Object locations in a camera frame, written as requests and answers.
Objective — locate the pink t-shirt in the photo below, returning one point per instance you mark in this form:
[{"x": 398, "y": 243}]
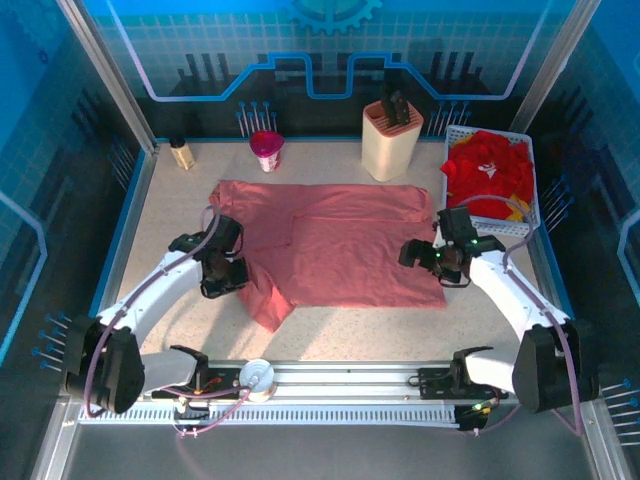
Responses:
[{"x": 350, "y": 250}]

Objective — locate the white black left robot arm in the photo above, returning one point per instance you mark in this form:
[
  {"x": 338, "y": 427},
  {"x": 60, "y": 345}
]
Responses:
[{"x": 160, "y": 290}]

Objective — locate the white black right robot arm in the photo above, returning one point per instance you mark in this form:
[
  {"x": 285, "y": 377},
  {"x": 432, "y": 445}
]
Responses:
[{"x": 510, "y": 295}]

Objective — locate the white plastic basket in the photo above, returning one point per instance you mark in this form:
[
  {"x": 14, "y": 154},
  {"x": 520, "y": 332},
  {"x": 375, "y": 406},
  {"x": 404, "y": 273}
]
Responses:
[{"x": 505, "y": 227}]

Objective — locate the red t-shirt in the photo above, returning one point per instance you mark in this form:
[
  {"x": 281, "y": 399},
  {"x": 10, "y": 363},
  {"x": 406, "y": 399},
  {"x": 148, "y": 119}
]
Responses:
[{"x": 485, "y": 180}]

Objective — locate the small beige bottle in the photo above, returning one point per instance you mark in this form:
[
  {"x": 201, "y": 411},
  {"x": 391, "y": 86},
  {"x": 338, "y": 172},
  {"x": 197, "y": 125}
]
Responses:
[{"x": 183, "y": 156}]

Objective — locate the pink lidded plastic cup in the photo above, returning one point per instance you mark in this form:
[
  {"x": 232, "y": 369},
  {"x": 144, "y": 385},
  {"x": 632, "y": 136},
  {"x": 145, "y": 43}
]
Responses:
[{"x": 270, "y": 150}]

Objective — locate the cream knife block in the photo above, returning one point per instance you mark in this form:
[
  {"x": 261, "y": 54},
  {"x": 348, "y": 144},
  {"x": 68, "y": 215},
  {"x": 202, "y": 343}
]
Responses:
[{"x": 387, "y": 155}]

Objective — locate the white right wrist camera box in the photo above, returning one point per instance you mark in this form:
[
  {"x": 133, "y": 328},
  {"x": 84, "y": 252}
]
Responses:
[{"x": 437, "y": 232}]

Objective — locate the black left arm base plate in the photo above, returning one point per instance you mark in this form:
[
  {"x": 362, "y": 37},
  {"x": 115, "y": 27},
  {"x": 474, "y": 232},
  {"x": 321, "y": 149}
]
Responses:
[{"x": 227, "y": 375}]

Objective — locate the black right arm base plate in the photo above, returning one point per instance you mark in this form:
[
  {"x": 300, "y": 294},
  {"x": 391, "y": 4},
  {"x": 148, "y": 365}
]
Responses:
[{"x": 432, "y": 382}]

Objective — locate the aluminium frame rail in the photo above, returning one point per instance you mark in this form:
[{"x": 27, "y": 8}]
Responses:
[{"x": 350, "y": 380}]

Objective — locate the aluminium frame post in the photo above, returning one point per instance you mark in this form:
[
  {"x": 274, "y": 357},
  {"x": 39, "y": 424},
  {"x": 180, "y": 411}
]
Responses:
[
  {"x": 111, "y": 75},
  {"x": 554, "y": 65}
]

